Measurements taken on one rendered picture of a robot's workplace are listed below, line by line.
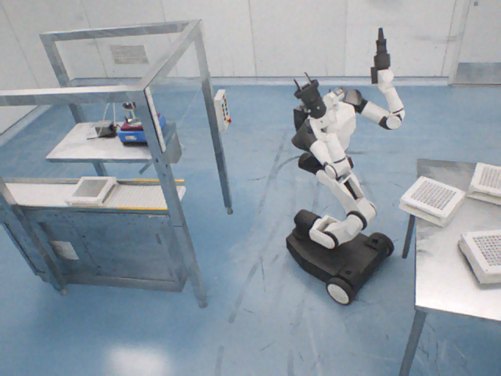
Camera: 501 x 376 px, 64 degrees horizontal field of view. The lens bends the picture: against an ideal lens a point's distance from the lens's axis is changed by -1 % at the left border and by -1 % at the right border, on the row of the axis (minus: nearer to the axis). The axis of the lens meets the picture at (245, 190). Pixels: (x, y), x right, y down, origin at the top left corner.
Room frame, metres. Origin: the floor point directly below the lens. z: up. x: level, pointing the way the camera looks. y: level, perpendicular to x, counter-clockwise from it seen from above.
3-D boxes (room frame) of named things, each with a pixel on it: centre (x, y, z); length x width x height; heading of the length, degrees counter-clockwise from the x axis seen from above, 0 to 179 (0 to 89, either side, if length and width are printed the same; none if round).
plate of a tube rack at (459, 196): (1.54, -0.97, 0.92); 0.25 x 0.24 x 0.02; 131
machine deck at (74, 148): (1.99, 0.70, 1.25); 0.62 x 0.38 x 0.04; 75
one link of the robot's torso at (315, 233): (2.01, -0.54, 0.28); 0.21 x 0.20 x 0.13; 41
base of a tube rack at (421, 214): (1.53, -0.97, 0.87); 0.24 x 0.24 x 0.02; 41
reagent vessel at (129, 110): (1.99, 0.51, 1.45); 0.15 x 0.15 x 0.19
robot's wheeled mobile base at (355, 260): (1.98, -0.56, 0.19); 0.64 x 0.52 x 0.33; 41
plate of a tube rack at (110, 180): (2.08, 0.96, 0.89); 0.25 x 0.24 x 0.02; 165
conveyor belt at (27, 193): (2.10, 1.06, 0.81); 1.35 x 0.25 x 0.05; 75
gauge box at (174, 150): (2.08, 0.47, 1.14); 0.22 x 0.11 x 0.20; 75
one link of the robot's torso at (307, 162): (2.06, -0.49, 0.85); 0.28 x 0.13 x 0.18; 41
